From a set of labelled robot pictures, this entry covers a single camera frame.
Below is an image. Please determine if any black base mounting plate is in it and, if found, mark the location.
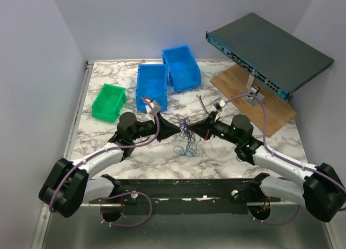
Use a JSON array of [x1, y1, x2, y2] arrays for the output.
[[91, 179, 280, 215]]

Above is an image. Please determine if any small silver wrench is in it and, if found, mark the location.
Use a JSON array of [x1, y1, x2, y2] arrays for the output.
[[196, 94, 209, 115]]

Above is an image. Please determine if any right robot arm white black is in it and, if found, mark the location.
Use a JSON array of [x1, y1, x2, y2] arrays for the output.
[[188, 112, 345, 222]]

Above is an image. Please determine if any aluminium frame rail left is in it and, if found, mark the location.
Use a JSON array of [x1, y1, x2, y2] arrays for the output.
[[63, 61, 94, 159]]

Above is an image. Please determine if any metal switch stand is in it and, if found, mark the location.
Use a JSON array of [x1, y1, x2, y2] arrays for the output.
[[242, 75, 265, 107]]

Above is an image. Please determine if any green plastic bin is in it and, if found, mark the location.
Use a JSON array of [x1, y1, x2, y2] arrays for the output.
[[92, 83, 127, 123]]

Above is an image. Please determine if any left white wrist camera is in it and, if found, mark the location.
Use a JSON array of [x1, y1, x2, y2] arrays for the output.
[[144, 97, 161, 116]]

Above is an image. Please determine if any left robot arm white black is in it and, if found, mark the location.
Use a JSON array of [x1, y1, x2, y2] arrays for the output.
[[38, 112, 180, 218]]

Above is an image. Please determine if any blue cable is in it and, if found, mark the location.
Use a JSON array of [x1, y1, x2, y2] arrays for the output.
[[172, 136, 201, 158]]

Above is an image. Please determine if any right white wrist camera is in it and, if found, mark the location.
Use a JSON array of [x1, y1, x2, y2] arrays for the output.
[[212, 97, 227, 116]]

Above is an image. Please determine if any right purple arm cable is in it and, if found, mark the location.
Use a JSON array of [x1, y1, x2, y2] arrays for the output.
[[224, 94, 346, 225]]

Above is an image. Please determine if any dark purple cable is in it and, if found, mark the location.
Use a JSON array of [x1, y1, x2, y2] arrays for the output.
[[174, 114, 194, 141]]

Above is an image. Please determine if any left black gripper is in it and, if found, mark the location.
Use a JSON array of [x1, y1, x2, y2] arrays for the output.
[[130, 111, 181, 142]]

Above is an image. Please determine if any blue plastic bin left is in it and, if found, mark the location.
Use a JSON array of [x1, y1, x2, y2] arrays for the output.
[[136, 64, 168, 112]]

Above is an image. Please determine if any blue plastic bin right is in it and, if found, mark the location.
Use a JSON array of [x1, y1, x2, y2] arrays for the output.
[[162, 45, 202, 93]]

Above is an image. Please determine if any dark network switch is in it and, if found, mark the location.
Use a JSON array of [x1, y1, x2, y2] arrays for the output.
[[205, 12, 334, 102]]

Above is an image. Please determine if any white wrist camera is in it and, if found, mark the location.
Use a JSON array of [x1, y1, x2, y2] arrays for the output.
[[144, 97, 161, 116], [212, 97, 227, 116]]

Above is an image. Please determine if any wooden board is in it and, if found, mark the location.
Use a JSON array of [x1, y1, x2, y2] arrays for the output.
[[210, 65, 297, 137]]

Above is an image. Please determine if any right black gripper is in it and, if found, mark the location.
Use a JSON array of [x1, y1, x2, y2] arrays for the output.
[[189, 110, 241, 145]]

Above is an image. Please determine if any blue plastic bin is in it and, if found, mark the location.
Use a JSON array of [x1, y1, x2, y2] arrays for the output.
[[136, 64, 168, 112], [162, 45, 202, 93]]

